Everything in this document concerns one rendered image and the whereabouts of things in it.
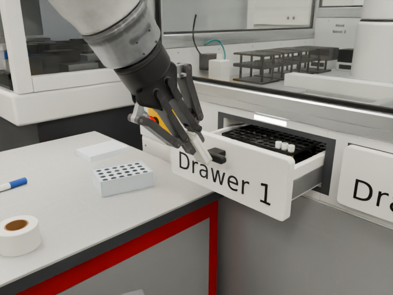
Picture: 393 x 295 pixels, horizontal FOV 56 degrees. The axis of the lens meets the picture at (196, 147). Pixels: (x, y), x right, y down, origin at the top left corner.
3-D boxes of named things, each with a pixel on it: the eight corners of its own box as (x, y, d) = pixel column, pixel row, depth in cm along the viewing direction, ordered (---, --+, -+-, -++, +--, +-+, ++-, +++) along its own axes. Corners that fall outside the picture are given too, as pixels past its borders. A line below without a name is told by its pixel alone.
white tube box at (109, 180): (101, 197, 82) (100, 181, 81) (92, 183, 89) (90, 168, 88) (153, 185, 88) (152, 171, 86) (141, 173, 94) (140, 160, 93)
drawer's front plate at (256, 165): (283, 222, 61) (289, 160, 57) (171, 172, 81) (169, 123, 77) (289, 219, 62) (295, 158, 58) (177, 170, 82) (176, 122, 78)
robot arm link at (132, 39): (155, -9, 45) (177, 32, 49) (115, -6, 51) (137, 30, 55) (104, 38, 42) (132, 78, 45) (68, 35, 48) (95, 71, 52)
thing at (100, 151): (90, 162, 102) (90, 157, 101) (75, 154, 108) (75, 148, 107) (128, 151, 110) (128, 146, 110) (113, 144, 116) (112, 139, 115)
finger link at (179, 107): (148, 79, 55) (154, 73, 56) (182, 129, 62) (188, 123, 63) (165, 83, 53) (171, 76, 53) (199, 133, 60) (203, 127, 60)
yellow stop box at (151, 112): (162, 138, 96) (162, 111, 94) (146, 132, 101) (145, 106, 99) (177, 134, 100) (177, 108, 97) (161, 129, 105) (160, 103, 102)
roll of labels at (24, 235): (28, 258, 61) (25, 237, 60) (-11, 256, 62) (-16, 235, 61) (48, 235, 68) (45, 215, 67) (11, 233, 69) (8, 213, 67)
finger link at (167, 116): (161, 87, 52) (155, 93, 52) (193, 140, 59) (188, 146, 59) (145, 83, 55) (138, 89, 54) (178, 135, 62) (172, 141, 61)
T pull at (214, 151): (222, 165, 63) (222, 158, 63) (192, 154, 68) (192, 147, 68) (235, 160, 66) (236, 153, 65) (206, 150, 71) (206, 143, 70)
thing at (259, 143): (291, 156, 69) (291, 153, 68) (221, 135, 81) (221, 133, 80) (296, 154, 70) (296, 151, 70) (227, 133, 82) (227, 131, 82)
